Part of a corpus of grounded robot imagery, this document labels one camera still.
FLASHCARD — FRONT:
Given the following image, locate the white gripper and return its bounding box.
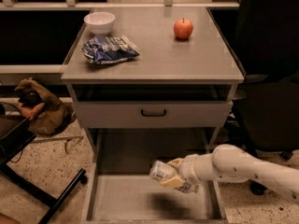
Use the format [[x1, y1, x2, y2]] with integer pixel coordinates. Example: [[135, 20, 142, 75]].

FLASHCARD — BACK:
[[160, 154, 206, 189]]

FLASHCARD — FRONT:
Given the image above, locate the clear plastic water bottle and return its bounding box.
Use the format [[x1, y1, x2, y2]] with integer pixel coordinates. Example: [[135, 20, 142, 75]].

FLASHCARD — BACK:
[[149, 161, 199, 193]]

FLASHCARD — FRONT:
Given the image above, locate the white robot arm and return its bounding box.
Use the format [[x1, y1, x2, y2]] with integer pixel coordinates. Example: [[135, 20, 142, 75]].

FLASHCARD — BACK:
[[156, 145, 299, 203]]

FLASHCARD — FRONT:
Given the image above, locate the open lower drawer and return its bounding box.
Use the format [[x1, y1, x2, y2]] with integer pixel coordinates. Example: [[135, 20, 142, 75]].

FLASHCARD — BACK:
[[81, 129, 228, 224]]

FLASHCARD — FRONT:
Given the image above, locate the closed upper drawer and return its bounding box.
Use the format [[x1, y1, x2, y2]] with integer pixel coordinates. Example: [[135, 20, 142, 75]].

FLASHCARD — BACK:
[[74, 101, 233, 128]]

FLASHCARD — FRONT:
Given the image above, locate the grey drawer cabinet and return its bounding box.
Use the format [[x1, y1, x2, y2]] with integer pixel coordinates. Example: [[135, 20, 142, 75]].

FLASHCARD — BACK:
[[62, 6, 243, 224]]

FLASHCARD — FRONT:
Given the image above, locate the black office chair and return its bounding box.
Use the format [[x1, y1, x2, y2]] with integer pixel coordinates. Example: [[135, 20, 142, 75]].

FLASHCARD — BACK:
[[214, 0, 299, 196]]

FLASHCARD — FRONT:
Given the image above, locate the brown bag on floor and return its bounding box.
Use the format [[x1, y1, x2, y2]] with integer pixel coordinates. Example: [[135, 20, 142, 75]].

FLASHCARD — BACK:
[[14, 77, 71, 135]]

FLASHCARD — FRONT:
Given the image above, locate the blue chip bag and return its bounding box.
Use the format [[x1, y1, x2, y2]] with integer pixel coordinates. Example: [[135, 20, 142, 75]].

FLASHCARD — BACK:
[[81, 35, 139, 65]]

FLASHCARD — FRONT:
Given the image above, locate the red apple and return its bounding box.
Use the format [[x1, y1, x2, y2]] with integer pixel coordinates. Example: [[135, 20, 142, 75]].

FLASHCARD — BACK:
[[173, 18, 193, 40]]

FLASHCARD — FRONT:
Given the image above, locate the black stand with base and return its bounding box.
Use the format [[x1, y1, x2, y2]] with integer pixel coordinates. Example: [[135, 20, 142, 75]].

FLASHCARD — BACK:
[[0, 111, 87, 224]]

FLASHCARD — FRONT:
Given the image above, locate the white ceramic bowl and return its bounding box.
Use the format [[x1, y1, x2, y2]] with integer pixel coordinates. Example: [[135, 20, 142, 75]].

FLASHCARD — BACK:
[[83, 12, 115, 35]]

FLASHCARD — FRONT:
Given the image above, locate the black drawer handle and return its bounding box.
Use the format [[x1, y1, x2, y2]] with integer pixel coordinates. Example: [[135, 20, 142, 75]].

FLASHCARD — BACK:
[[140, 109, 167, 118]]

